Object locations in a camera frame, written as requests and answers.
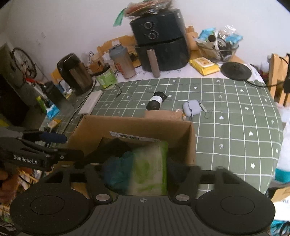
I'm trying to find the green wet wipes pack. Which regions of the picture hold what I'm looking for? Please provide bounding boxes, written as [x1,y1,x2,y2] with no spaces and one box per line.
[127,142,168,196]

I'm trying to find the black air fryer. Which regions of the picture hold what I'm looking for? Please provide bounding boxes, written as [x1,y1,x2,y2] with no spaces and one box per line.
[130,8,190,72]

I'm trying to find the white power bank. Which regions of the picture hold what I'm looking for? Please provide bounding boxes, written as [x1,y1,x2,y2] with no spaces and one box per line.
[78,90,103,115]

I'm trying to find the yellow wet wipes pack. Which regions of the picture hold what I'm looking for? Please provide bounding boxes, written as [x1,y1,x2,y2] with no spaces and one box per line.
[189,57,220,76]

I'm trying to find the black electric kettle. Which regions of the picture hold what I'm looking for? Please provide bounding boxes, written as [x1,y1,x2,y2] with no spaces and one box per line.
[57,53,93,95]

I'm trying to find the cardboard box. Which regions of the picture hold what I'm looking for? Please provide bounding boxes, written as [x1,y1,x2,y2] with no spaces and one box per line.
[67,115,196,166]

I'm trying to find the snack bags on fryer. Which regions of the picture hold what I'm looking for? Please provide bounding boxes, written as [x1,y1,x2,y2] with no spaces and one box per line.
[113,0,173,27]

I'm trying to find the brown drawstring pouch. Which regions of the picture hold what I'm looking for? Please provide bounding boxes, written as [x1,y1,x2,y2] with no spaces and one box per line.
[144,109,186,121]

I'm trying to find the wooden chair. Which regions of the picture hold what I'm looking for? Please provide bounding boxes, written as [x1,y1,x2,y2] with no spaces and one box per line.
[268,54,289,107]

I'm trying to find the teal bath loofah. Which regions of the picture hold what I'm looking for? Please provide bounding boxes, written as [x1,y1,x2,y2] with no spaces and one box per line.
[103,151,134,195]

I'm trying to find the black cloth white band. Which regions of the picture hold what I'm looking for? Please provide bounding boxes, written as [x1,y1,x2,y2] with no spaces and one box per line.
[146,91,167,111]

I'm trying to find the green grid tablecloth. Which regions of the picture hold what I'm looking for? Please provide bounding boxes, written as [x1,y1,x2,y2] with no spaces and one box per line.
[58,77,283,193]

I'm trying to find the grey lid shaker bottle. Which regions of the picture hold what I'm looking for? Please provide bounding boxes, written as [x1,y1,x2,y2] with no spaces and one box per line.
[109,44,136,79]

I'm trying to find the bicycle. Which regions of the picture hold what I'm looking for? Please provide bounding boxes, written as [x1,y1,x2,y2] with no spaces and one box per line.
[12,47,37,79]

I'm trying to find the green label white jar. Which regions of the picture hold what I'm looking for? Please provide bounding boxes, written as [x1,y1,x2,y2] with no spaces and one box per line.
[94,64,118,88]

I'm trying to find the black usb cable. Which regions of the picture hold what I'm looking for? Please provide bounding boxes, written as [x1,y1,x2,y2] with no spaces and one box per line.
[99,83,123,98]

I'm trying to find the grey earbuds case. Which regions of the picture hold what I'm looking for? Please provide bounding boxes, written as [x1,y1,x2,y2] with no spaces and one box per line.
[182,100,201,117]

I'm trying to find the black kettle base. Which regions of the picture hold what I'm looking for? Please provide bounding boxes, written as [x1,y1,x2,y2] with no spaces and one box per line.
[220,62,252,81]

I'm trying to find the glass bowl with items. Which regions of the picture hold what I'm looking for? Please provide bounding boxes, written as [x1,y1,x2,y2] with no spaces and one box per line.
[194,25,243,63]

